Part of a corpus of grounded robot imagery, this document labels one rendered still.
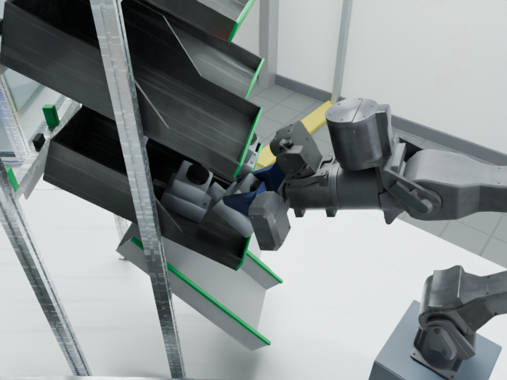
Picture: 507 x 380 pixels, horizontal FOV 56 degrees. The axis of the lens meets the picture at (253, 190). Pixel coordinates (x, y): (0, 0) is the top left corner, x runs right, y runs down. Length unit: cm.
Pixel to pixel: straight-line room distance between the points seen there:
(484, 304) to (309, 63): 291
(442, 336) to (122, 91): 48
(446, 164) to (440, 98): 255
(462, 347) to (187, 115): 45
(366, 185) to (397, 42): 256
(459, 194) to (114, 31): 37
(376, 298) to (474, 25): 207
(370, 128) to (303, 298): 60
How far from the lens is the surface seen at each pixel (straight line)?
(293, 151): 53
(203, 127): 59
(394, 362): 75
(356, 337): 100
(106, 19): 47
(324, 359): 97
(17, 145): 149
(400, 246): 119
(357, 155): 52
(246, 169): 78
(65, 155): 62
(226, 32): 46
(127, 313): 105
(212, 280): 80
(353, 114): 51
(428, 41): 300
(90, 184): 63
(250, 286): 86
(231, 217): 64
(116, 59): 47
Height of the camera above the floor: 169
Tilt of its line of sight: 40 degrees down
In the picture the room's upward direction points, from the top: straight up
